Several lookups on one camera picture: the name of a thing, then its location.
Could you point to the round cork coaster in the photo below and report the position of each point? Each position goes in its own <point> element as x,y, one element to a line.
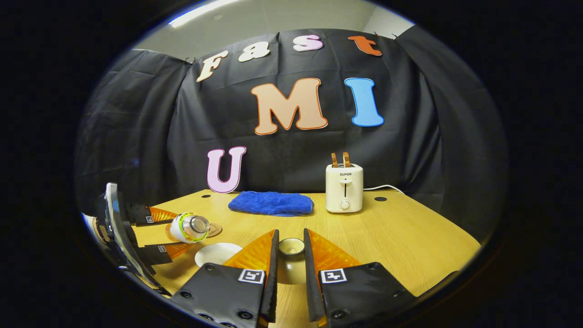
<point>216,230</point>

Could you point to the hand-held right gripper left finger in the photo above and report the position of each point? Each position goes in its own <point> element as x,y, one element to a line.
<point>271,282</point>

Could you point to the cream toaster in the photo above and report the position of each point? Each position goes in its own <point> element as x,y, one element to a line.
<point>344,189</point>

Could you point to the blue folded towel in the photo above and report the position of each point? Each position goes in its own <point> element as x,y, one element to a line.
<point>271,203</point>

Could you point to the toast bread slice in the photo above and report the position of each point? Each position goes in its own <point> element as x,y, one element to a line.
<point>346,159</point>
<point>334,160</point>

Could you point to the white ceramic teacup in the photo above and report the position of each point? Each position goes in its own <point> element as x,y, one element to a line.
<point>218,254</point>

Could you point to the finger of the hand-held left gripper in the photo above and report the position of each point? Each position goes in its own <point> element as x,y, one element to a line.
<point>139,214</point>
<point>155,255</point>

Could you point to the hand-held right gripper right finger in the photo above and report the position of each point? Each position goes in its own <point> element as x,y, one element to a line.
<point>312,282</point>

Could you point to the clear labelled water bottle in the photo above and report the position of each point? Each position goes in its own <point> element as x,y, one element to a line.
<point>186,228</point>

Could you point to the white ceramic teacup lid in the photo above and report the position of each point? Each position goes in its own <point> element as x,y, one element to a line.
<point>291,266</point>

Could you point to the black backdrop cloth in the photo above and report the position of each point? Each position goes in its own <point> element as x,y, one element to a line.
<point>150,136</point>

